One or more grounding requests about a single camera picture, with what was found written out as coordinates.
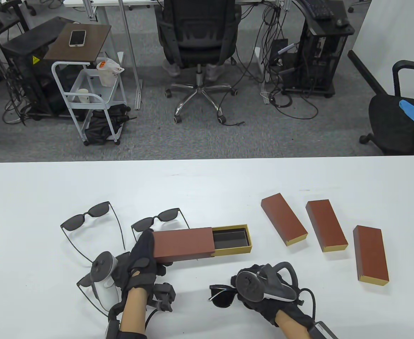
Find person's left hand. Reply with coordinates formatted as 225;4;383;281
117;229;167;292

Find person's right hand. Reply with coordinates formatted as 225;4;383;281
231;264;301;327

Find black sunglasses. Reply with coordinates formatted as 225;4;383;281
60;201;126;267
209;284;239;308
76;251;132;318
131;208;190;244

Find brown storage box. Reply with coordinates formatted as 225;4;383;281
305;200;349;252
261;193;309;246
152;224;253;264
353;225;390;285

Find person's right forearm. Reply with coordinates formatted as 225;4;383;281
275;310;315;339

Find person's left forearm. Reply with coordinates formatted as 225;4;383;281
119;288;149;334

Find grey hand controller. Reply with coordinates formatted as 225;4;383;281
91;251;122;309
235;262;299;303

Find black wrist battery box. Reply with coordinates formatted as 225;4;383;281
308;321;338;339
104;311;121;339

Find black bag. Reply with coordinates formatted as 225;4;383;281
85;104;136;145

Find white rolling cart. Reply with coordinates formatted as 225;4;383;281
51;58;128;146

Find white plastic bag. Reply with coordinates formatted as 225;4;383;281
96;58;125;87

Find brown wooden board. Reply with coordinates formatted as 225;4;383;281
43;23;112;65

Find black computer case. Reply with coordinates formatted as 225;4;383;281
0;17;78;119

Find black fabric armchair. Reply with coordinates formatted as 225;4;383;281
359;60;414;163

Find white smartphone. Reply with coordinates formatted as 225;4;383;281
69;30;87;47

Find black mesh office chair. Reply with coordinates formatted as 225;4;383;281
156;0;245;125

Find white desk leg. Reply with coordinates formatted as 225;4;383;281
254;48;270;105

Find black computer tower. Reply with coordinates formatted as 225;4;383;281
283;16;355;98

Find black power box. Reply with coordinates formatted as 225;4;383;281
270;38;288;60

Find white desk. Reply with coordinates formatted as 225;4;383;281
64;0;163;7

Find black desk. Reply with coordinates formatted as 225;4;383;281
0;5;29;42

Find white board panel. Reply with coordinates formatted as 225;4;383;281
348;0;414;97

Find black keyboard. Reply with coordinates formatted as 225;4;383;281
301;0;334;20

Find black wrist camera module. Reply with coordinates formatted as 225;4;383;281
150;282;176;313

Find black glove cable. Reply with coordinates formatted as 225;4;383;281
297;288;317;322

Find bundle of black cables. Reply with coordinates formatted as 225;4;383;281
216;0;319;126

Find aluminium frame post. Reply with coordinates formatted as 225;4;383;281
117;0;144;111
83;0;98;22

